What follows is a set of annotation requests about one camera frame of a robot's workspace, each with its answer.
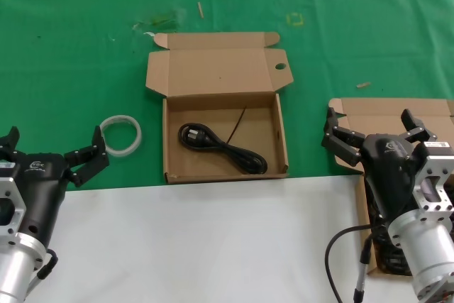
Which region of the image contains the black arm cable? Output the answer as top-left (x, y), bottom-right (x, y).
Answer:
top-left (325, 224), bottom-right (374, 303)
top-left (26, 247), bottom-right (59, 296)

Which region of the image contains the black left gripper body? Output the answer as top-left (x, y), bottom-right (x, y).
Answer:
top-left (0, 151), bottom-right (72, 249)

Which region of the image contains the white tape roll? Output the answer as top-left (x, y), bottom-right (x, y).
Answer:
top-left (99, 114), bottom-right (144, 159)

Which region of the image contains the green table cloth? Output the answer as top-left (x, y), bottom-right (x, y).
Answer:
top-left (0, 0), bottom-right (454, 193)

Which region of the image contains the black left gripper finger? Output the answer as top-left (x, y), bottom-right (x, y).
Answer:
top-left (64, 125), bottom-right (111, 188)
top-left (0, 126), bottom-right (21, 162)

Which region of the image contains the clear plastic scrap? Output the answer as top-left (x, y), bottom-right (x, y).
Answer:
top-left (132, 7), bottom-right (187, 36)

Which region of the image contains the open brown cardboard box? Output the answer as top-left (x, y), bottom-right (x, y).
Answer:
top-left (145, 31), bottom-right (294, 185)
top-left (326, 97), bottom-right (454, 277)

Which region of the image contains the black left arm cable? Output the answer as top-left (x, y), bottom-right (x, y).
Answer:
top-left (26, 247), bottom-right (59, 296)

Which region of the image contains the black power cable with tie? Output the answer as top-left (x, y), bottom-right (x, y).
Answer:
top-left (177, 104), bottom-right (269, 176)

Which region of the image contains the pile of black cables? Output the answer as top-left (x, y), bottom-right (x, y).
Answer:
top-left (364, 175), bottom-right (416, 276)

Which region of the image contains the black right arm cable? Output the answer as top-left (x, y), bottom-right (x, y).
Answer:
top-left (325, 224), bottom-right (374, 303)

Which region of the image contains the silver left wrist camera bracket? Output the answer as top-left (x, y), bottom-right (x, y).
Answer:
top-left (0, 174), bottom-right (28, 241)

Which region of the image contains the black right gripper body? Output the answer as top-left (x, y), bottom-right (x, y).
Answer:
top-left (359, 133), bottom-right (429, 223)

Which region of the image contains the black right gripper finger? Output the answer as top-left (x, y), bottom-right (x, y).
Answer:
top-left (400, 108), bottom-right (441, 145)
top-left (321, 106), bottom-right (367, 167)

